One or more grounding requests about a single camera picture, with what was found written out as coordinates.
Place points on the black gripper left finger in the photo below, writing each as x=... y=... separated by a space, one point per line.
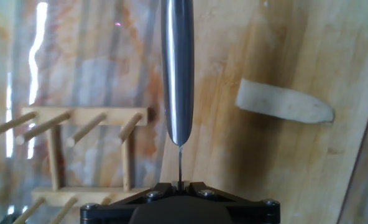
x=118 y=210

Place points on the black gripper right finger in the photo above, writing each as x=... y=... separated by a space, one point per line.
x=249 y=210

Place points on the steel kitchen knife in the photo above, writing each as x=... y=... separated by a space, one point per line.
x=177 y=62

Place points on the white radish piece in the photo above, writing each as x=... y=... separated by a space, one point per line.
x=280 y=101

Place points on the wooden cutting board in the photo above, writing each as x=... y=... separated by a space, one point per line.
x=264 y=171

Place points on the wooden peg rack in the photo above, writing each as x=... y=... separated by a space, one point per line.
x=115 y=114

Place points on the stained clear plastic sheet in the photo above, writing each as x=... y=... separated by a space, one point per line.
x=94 y=62

